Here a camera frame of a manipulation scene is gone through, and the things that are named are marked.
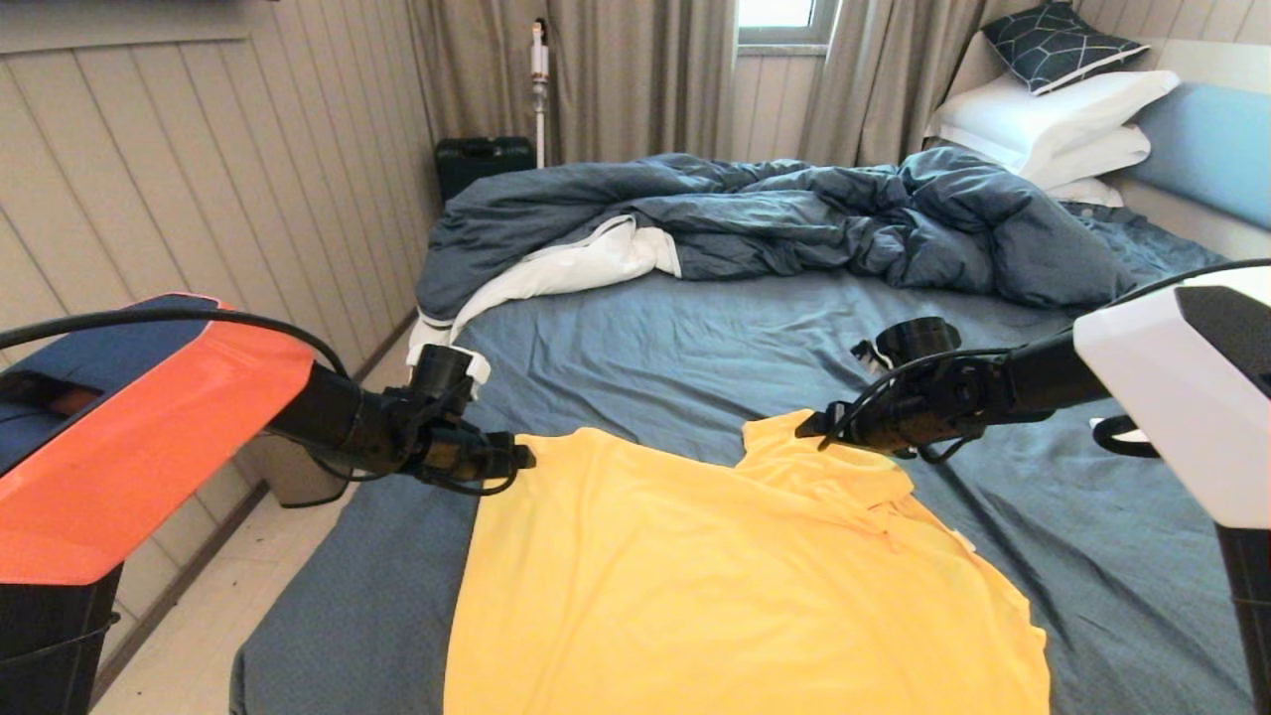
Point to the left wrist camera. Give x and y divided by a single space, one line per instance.
477 367

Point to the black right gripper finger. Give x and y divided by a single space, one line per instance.
812 432
809 422

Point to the black suitcase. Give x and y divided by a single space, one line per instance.
477 164

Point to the beige trash bin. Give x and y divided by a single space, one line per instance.
298 482

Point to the white stick vacuum cleaner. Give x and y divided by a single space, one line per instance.
538 62

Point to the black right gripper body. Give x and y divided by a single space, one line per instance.
923 397

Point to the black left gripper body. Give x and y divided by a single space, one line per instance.
447 437

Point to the window with grey frame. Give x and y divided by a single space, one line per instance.
775 12

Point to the small white pillow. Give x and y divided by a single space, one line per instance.
1090 190

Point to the medium white pillow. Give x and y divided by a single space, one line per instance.
1098 151

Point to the dark patterned cushion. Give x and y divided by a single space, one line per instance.
1059 44

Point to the large white pillow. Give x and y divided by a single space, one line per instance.
1049 109

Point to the white duvet lining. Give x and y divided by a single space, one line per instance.
576 266

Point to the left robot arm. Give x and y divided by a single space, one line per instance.
149 427

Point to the narrow beige curtain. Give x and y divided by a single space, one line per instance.
874 79

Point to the blue headboard pad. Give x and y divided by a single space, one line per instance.
1217 149

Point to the dark blue bed sheet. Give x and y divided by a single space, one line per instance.
695 348

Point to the wide beige curtain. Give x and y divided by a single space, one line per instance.
635 79

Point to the beige bed headboard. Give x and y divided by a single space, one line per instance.
1192 218

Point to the crumpled dark blue duvet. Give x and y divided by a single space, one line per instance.
794 211

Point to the yellow t-shirt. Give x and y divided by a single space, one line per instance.
745 576

